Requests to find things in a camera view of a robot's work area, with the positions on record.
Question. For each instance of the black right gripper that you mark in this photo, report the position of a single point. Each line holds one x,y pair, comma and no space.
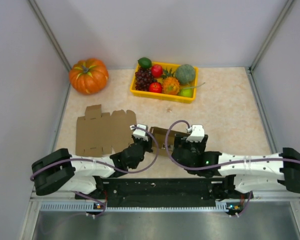
181,140

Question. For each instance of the brown cardboard box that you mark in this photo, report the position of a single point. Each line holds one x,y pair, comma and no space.
160,136

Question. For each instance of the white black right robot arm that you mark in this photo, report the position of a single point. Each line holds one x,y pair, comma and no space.
242,173

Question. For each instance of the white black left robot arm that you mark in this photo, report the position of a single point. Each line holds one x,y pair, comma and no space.
62,171

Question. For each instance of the light green apple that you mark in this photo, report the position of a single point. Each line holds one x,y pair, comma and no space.
188,92

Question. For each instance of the red apple front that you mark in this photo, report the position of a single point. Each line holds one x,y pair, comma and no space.
155,87

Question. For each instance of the red apple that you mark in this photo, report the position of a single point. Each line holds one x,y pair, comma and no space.
155,87
156,71

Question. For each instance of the green netted melon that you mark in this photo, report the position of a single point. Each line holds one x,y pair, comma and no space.
185,74

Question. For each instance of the purple grape bunch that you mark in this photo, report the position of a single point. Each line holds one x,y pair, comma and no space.
144,79

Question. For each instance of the red apple rear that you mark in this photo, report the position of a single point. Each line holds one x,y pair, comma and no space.
156,71

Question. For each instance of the dark green lime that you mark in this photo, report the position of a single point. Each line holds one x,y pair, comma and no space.
144,62

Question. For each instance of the orange pumpkin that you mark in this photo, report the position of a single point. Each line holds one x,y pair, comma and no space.
88,76

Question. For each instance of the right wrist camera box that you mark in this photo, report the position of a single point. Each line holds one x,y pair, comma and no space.
197,133

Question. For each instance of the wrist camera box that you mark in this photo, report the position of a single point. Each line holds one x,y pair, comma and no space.
197,133
139,131

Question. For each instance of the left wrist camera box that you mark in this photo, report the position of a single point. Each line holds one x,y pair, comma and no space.
139,131

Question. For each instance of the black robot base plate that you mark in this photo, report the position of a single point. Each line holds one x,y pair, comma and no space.
166,192

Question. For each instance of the aluminium frame post right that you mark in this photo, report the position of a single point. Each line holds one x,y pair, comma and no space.
288,6

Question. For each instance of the aluminium frame post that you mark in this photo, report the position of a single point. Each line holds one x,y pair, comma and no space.
288,6
49,33

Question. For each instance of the white slotted cable duct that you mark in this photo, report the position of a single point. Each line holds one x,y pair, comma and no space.
89,206

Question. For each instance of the aluminium frame post left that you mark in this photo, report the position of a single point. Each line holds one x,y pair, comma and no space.
49,33

